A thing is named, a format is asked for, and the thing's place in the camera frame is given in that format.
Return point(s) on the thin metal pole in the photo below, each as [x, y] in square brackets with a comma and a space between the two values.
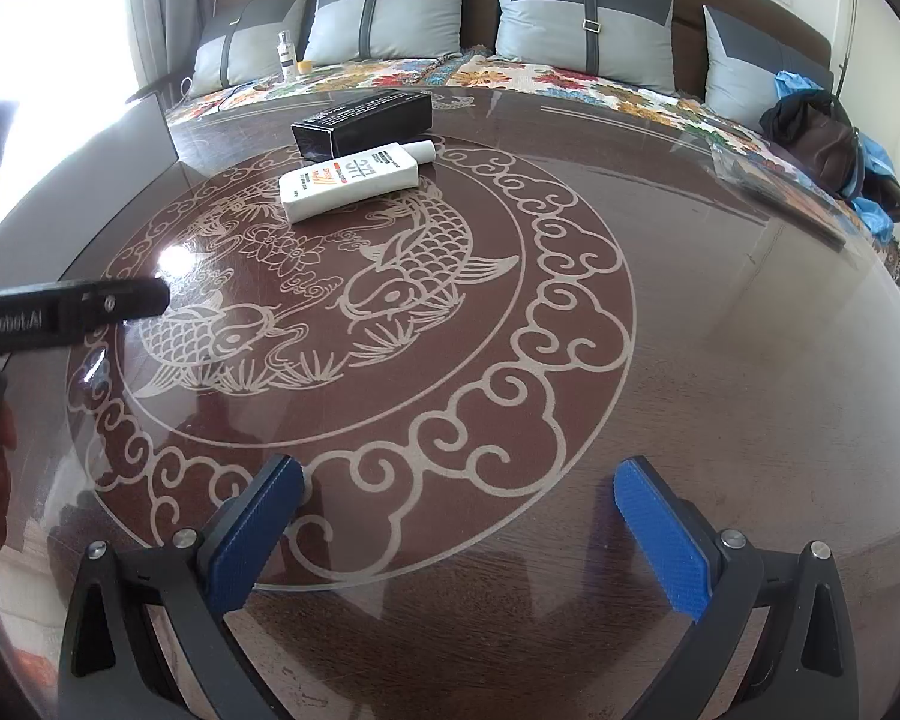
[851, 22]

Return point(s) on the floral bedsheet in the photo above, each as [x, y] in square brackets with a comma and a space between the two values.
[570, 79]

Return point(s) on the patterned wooden desktop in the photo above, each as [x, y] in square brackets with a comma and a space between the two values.
[645, 390]

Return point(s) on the clear plastic bag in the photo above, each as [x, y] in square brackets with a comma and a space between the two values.
[772, 187]

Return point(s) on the grey curtain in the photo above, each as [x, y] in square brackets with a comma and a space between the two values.
[169, 7]

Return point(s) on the black cloth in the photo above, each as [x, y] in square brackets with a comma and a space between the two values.
[791, 116]

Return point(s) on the grey storage box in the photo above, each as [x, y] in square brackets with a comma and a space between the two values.
[82, 180]

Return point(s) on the white sunscreen tube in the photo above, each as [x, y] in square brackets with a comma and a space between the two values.
[345, 184]

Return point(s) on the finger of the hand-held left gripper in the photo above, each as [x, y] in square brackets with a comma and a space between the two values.
[120, 298]

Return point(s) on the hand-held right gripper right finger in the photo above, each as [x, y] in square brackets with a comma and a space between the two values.
[664, 540]

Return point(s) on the grey two-tone pillow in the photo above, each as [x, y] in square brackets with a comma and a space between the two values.
[247, 45]
[382, 15]
[750, 71]
[577, 22]

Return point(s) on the small white bottle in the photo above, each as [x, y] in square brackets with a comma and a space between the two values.
[287, 52]

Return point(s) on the dark brown bag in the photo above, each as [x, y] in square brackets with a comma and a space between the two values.
[821, 142]

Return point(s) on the black rectangular box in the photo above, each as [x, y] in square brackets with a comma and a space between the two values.
[367, 120]

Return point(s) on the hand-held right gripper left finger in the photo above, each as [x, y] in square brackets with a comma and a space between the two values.
[251, 532]

